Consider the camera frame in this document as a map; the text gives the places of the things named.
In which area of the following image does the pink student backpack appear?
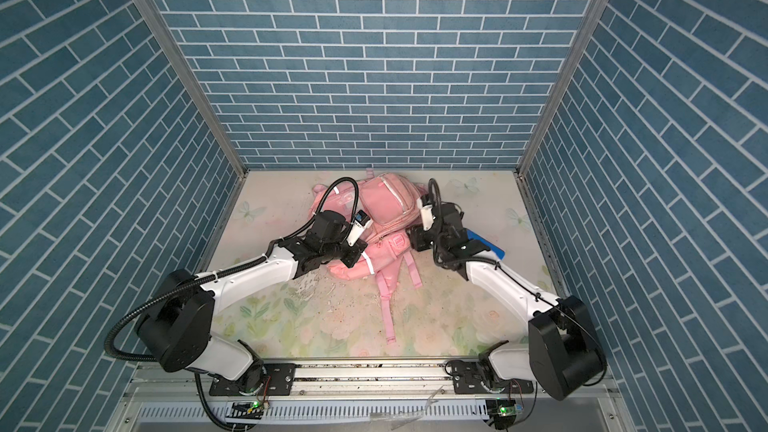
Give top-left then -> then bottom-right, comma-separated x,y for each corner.
327,173 -> 426,343

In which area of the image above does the blue pencil case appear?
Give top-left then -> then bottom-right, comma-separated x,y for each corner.
467,229 -> 505,260

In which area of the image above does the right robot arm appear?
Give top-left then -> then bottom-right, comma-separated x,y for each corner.
407,179 -> 608,401

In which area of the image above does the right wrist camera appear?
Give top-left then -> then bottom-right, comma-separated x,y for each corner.
418,198 -> 434,231

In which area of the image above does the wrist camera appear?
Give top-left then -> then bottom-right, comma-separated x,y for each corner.
418,198 -> 434,231
346,210 -> 372,247

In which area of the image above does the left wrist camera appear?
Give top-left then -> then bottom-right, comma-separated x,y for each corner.
346,210 -> 372,247

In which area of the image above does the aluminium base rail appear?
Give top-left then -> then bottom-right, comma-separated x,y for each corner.
107,358 -> 633,431

